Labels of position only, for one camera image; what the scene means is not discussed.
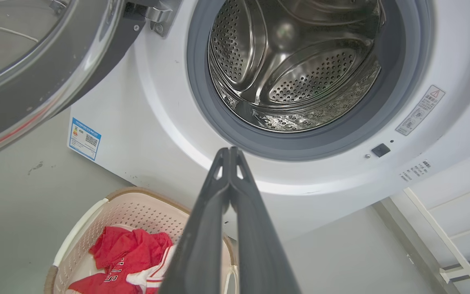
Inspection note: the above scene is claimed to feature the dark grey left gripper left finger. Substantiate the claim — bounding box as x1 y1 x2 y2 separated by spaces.
160 147 231 294

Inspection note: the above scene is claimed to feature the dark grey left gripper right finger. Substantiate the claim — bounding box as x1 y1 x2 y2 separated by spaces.
230 147 302 294

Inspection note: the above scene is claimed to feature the red and white jersey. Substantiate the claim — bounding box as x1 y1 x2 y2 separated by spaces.
65 225 177 294

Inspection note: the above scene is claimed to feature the beige perforated laundry basket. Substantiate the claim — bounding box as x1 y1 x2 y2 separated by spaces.
44 187 238 294

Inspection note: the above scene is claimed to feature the stainless steel washing machine drum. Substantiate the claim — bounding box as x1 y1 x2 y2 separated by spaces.
207 0 383 133

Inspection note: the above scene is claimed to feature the silver metal door hinge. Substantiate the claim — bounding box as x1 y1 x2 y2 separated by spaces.
125 0 175 38

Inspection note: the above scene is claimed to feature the washing machine door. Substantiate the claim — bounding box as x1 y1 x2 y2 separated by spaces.
0 0 183 165

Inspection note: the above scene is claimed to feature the white front-load washing machine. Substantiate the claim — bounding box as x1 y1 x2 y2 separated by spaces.
67 0 470 242

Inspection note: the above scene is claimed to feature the black door latch socket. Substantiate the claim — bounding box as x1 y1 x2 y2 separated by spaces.
371 143 392 158

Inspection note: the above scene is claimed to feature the blue energy label sticker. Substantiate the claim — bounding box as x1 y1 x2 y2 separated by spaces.
68 117 102 161

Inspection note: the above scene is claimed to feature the printed text label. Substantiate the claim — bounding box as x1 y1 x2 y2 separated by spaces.
398 159 432 183

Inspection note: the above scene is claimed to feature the white framed panel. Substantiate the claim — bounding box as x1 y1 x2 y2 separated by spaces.
373 147 470 294

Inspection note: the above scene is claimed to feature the white warning triangle sticker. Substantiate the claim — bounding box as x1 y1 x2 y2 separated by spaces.
395 85 446 136

